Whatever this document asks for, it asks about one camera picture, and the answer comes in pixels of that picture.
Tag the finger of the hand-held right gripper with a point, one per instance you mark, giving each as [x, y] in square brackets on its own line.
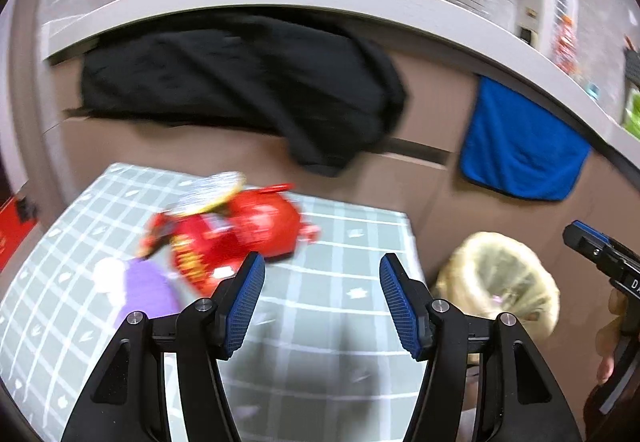
[592, 231]
[585, 247]

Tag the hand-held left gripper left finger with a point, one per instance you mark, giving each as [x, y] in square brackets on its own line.
[245, 307]

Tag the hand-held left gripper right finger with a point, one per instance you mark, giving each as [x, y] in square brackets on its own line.
[402, 307]

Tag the trash bin with yellow bag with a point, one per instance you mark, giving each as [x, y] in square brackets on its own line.
[520, 272]

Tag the red snack wrapper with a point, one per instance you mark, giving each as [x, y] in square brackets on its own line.
[200, 247]

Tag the person's right hand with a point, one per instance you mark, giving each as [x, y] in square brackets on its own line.
[607, 352]

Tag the green grid tablecloth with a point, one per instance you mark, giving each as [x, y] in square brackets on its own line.
[325, 247]

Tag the blue towel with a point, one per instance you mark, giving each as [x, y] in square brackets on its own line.
[520, 146]

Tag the silver foil wrapper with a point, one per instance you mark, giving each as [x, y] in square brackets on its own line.
[210, 192]

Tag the green plastic bag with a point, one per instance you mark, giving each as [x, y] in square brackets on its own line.
[632, 114]

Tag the small white tissue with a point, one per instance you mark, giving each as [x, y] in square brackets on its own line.
[110, 277]

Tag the small teal container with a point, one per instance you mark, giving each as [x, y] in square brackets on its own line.
[593, 89]

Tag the red drink bottle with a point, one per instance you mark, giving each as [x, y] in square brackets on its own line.
[565, 41]

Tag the black jacket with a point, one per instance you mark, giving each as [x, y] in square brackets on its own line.
[240, 81]

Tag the red cardboard box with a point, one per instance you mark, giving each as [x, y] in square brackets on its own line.
[12, 232]

